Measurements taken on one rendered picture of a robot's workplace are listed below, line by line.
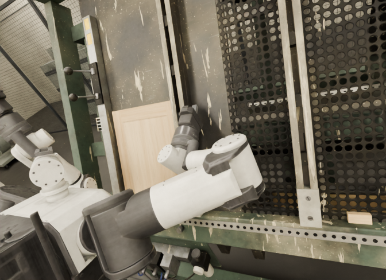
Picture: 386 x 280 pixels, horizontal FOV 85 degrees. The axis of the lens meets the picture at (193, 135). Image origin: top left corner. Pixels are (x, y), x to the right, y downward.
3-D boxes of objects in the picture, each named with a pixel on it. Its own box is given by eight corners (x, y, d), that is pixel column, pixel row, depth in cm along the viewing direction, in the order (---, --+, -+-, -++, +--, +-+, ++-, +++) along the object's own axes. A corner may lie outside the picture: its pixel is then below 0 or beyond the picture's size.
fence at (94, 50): (120, 203, 112) (115, 207, 108) (89, 21, 104) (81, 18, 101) (127, 204, 110) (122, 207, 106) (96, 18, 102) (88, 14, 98)
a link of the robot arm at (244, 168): (201, 141, 61) (260, 131, 46) (214, 171, 63) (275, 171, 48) (175, 159, 54) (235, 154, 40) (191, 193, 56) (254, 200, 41)
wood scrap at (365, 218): (347, 220, 68) (348, 222, 67) (346, 211, 68) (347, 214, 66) (370, 221, 66) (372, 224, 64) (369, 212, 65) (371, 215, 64)
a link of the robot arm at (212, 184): (257, 140, 37) (142, 190, 37) (280, 201, 39) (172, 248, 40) (239, 130, 48) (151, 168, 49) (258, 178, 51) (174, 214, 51)
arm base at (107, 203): (172, 245, 46) (132, 282, 36) (134, 253, 52) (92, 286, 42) (146, 181, 47) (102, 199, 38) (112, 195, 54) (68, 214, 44)
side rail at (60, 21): (97, 197, 128) (81, 205, 118) (64, 12, 119) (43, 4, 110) (104, 198, 126) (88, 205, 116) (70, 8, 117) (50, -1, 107)
